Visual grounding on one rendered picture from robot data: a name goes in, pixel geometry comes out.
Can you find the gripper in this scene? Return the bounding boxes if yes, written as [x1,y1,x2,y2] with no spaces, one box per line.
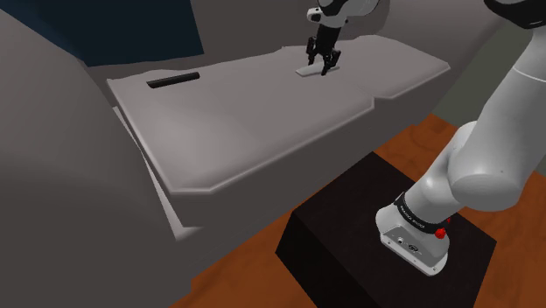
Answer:
[305,24,343,77]

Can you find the grey flat phone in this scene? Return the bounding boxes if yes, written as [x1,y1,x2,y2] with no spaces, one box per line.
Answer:
[295,62,341,79]

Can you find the black remote control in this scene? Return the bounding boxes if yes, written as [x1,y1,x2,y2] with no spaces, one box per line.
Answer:
[146,71,201,90]

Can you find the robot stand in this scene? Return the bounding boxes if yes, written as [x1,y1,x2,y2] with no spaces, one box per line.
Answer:
[275,150,499,308]

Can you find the dark blue panel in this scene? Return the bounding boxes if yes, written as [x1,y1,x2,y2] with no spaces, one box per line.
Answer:
[11,0,206,68]

